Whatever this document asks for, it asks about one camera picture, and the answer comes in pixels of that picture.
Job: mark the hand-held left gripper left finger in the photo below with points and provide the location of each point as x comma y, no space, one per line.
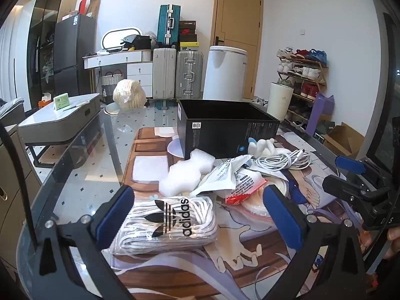
115,216

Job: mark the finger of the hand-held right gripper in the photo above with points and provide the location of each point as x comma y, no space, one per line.
350,163
342,187

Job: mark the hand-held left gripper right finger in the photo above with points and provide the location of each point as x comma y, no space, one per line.
282,216

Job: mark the red and white packet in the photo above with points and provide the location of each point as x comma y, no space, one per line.
247,187

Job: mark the clear bag of white shoelaces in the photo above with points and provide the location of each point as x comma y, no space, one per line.
162,225

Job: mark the white and blue plush toy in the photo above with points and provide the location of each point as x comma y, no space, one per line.
265,148

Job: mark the white foam wrap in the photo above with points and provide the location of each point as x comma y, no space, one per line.
178,178

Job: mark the white printed packet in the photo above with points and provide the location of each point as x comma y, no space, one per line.
218,175

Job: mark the white round soft pad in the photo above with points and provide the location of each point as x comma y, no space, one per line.
175,148

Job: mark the black cardboard box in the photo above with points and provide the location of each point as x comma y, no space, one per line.
218,137

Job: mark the person's right hand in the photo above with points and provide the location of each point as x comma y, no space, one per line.
394,243

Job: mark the open cardboard box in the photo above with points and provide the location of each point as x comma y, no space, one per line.
343,140

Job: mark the printed desk mat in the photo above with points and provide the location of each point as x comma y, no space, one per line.
237,250

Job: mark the purple box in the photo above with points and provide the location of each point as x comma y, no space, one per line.
320,109

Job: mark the wooden shoe rack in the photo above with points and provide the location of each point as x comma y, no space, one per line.
322,82

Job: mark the cream cylindrical bin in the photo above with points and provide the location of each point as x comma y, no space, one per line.
279,101

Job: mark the beige side cabinet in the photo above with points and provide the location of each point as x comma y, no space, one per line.
15,200

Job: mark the shoe rack with shoes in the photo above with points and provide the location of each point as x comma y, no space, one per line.
304,72

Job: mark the black and white sneaker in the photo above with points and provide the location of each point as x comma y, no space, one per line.
256,100
264,102

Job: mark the white round plate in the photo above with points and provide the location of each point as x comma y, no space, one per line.
111,109

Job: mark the grey coffee table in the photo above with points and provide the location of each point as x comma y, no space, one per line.
56,122

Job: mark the cream yarn bundle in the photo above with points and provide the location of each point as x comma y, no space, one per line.
129,95

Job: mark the green tissue box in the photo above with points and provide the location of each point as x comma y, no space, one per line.
61,101

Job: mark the woven basket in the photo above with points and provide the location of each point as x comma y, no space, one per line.
112,82

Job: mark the orange and white tissue box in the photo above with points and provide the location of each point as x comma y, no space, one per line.
44,101

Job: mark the grey bed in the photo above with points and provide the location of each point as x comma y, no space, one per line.
11,109

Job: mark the white vanity desk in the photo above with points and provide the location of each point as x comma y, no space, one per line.
137,68

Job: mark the white suitcase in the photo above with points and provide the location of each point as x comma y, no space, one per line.
164,73

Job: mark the white mini washing machine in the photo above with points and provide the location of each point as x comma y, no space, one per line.
225,75

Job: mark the silver suitcase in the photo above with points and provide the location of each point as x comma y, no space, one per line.
189,75

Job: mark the dark grey fridge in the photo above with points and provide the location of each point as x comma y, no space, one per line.
73,53

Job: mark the black handbag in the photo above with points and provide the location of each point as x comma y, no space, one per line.
142,43

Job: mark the oval vanity mirror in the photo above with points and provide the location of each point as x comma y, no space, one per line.
115,37

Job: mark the wooden door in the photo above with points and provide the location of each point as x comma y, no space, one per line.
240,15

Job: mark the white sheer curtain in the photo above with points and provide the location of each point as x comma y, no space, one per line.
7,65

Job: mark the plain black box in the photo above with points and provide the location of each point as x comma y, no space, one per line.
188,38

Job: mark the teal suitcase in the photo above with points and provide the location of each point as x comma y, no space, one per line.
168,25

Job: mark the black shoe box red picture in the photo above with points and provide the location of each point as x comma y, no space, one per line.
188,31

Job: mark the small white box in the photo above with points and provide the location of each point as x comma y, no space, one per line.
70,16

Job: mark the brown cardboard carton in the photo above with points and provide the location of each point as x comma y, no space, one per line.
93,6

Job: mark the red tall box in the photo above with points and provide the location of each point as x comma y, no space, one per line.
83,5

